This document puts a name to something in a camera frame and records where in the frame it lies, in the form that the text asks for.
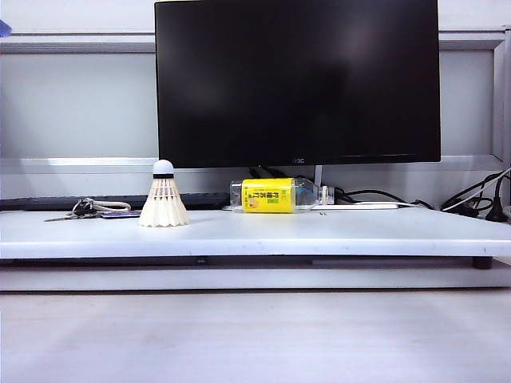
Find shuttlecock with green cork sticker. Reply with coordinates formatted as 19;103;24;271
138;158;190;229

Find bunch of metal keys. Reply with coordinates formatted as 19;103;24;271
42;197;99;223

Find blue card tag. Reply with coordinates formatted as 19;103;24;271
98;209;143;220

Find black keyboard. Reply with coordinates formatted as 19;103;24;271
0;192;232;212

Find black computer monitor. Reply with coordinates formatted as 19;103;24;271
153;0;442;169

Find plastic bottle with yellow label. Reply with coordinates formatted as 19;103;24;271
229;177;335;215

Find white raised desk board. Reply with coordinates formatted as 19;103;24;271
0;206;511;261

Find black power plug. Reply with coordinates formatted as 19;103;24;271
484;174;510;223

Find grey aluminium partition frame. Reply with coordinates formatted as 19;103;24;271
0;24;511;177

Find white cord key loop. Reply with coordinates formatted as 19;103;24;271
88;200;133;214

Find thin black cable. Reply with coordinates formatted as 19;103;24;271
334;186;437;211

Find white cable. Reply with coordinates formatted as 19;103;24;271
398;167;511;211

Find tangled black cables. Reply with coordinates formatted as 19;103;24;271
440;167;511;215

